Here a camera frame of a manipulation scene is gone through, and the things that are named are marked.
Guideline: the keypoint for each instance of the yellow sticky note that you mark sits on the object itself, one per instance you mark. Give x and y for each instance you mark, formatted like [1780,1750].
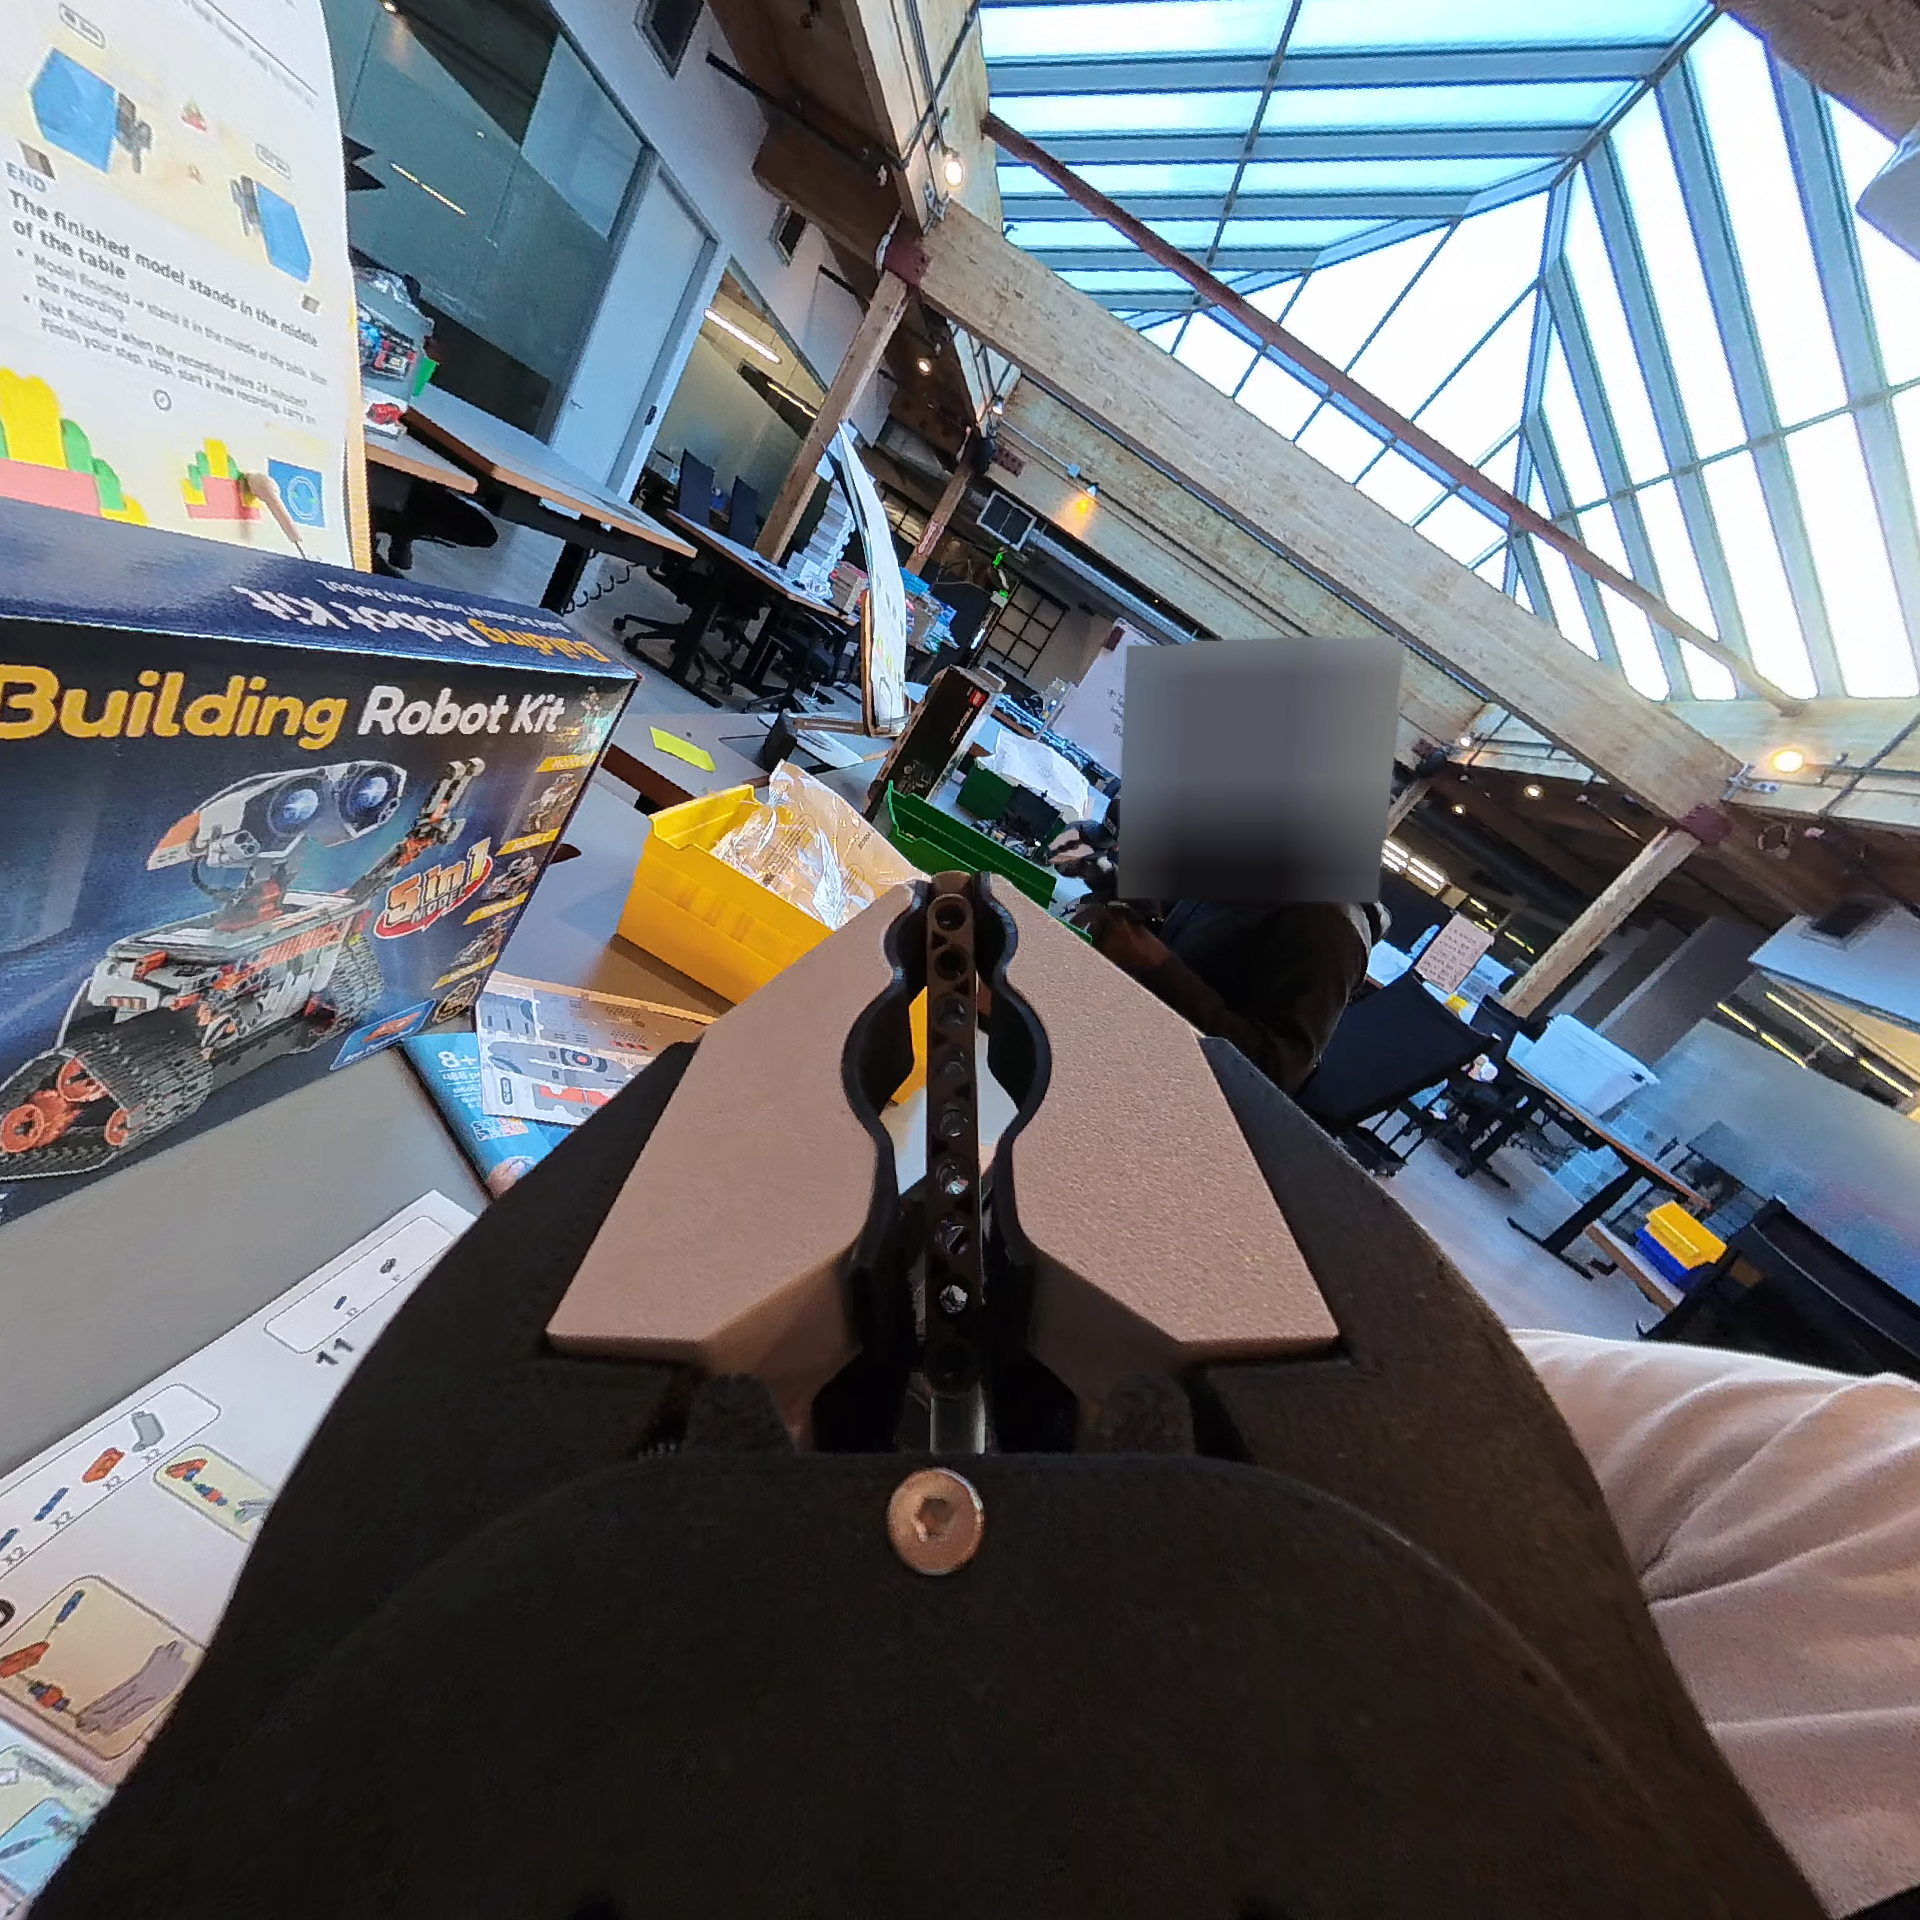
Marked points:
[682,751]

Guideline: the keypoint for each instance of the white sign board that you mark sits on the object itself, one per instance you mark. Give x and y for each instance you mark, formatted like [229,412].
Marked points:
[1454,953]

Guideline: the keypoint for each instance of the grey sticker sheet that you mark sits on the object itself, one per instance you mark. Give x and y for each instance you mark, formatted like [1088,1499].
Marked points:
[570,1050]

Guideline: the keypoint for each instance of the white instruction manual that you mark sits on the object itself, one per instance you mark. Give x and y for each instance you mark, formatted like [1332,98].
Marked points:
[150,1501]

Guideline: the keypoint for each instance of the grey desk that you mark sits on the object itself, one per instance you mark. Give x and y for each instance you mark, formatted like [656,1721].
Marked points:
[225,1291]

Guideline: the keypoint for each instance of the small yellow bin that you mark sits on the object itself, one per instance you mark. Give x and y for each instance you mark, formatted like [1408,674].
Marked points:
[1689,1233]

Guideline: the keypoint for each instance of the clear plastic bag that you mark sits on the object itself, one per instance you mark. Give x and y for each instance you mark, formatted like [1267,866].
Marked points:
[802,854]

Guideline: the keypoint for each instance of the green plastic bin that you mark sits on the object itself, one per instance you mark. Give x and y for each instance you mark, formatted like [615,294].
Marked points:
[945,840]

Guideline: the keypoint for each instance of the yellow plastic bin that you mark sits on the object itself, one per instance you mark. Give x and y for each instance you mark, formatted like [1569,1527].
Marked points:
[704,901]

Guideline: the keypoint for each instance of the desk with black legs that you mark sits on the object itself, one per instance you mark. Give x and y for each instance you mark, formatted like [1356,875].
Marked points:
[1604,1140]

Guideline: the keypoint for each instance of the black perforated toy beam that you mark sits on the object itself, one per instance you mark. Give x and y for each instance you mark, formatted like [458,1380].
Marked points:
[952,1050]

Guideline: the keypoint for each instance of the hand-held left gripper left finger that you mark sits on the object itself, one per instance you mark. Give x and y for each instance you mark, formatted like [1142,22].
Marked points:
[720,1170]

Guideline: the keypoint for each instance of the brown-edged desk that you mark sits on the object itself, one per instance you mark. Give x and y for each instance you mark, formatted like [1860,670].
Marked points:
[735,742]

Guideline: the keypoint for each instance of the illustrated instruction poster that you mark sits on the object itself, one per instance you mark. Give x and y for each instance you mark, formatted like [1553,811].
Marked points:
[164,270]

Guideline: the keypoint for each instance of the stack of toy car boxes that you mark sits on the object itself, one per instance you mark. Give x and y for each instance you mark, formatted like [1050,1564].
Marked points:
[387,344]

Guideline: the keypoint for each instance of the black cardboard box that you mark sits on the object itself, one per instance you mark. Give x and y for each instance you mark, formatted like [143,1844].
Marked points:
[931,735]

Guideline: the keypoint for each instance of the black office chair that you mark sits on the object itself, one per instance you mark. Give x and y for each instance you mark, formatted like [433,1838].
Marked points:
[1395,1065]

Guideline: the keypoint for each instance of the person's right forearm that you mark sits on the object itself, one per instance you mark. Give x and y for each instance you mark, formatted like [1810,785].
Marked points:
[1770,1574]

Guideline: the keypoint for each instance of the dark blue office chairs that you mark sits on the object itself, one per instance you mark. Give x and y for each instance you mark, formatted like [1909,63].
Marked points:
[704,630]

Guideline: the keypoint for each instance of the small blue bin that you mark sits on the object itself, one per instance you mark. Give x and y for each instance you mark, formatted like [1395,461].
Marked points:
[1655,1263]

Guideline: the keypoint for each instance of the short wooden-top desk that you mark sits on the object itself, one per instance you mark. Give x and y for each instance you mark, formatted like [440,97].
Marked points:
[413,459]

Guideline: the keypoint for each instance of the long wooden-top desk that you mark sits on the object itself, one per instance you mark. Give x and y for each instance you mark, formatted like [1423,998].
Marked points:
[524,465]

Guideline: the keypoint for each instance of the blue toy robot box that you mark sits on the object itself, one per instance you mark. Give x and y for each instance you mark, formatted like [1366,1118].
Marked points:
[300,901]

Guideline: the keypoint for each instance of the white storage boxes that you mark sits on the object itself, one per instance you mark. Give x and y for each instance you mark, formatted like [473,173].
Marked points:
[1583,1065]

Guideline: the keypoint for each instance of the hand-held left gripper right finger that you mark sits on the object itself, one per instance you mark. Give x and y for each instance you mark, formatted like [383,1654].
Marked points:
[1171,1201]

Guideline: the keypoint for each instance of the white poster board on stand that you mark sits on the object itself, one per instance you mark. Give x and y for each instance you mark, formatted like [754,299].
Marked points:
[878,601]

